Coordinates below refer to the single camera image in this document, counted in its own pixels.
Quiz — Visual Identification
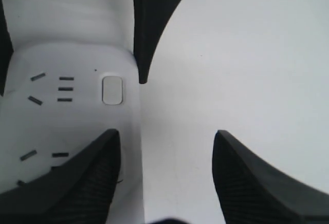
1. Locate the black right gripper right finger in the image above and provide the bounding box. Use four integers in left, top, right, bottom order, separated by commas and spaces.
212, 130, 328, 223

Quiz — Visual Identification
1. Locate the white five-outlet power strip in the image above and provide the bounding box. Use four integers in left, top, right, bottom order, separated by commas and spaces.
1, 42, 145, 223

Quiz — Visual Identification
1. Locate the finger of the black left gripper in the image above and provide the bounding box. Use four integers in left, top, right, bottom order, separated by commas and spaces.
0, 0, 13, 96
133, 0, 181, 84

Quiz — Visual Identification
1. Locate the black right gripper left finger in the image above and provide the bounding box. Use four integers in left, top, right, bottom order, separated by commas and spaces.
1, 129, 121, 223

